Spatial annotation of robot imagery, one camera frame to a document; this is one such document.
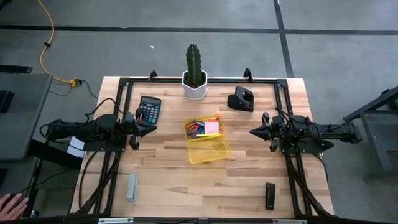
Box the yellow extension cable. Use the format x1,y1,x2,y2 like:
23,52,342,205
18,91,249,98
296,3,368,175
37,0,82,88

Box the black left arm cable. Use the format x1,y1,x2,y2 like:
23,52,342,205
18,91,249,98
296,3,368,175
84,96,125,123

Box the grey desk top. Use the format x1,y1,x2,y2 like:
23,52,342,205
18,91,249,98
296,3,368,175
0,156,40,203

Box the blue-handled scissors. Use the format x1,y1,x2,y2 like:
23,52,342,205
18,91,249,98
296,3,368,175
185,126,205,139

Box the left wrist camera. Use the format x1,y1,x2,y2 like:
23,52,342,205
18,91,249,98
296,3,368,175
123,112,135,127

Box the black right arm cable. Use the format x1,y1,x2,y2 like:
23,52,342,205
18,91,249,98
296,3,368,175
274,107,294,121

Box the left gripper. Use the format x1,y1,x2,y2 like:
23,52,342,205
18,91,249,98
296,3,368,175
123,108,158,151

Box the black equipment box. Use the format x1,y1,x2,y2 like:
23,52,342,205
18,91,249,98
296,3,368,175
27,139,84,171

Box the pink sticky note pad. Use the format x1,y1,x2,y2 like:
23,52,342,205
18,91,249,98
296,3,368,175
203,121,220,136

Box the black metal cart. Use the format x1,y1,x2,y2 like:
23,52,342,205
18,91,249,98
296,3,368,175
343,85,398,180

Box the yellow transparent pencil case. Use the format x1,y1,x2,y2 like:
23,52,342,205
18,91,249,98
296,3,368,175
183,114,233,165

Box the grey stapler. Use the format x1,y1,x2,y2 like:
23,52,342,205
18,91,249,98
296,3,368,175
126,173,139,203

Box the black flat bar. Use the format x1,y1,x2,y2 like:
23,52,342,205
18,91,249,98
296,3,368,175
0,64,33,75

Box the black device on side table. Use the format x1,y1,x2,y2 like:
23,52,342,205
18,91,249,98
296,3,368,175
0,90,15,113

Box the silver metal bracket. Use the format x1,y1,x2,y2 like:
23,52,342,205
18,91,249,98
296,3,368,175
272,218,308,224
98,217,135,224

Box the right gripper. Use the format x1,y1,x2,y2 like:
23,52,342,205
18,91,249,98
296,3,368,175
249,111,282,153

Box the white hexagonal plant pot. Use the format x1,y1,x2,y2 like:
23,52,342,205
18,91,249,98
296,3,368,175
182,70,208,100

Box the person's hand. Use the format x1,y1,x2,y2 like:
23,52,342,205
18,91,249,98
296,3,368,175
0,192,29,221

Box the white power box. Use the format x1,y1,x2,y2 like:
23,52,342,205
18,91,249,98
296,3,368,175
67,136,86,159

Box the black calculator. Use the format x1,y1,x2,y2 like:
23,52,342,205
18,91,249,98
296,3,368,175
138,95,162,125

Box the green cactus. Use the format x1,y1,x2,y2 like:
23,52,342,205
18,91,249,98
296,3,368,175
185,42,203,89

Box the grey side table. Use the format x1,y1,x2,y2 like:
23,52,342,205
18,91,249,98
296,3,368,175
0,73,53,161

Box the red-handled scissors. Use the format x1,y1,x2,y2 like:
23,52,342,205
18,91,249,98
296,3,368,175
185,119,205,134

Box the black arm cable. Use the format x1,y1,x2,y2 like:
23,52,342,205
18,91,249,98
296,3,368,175
84,96,125,123
274,107,294,121

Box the black stapler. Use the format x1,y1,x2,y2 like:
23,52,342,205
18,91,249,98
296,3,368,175
264,182,277,211

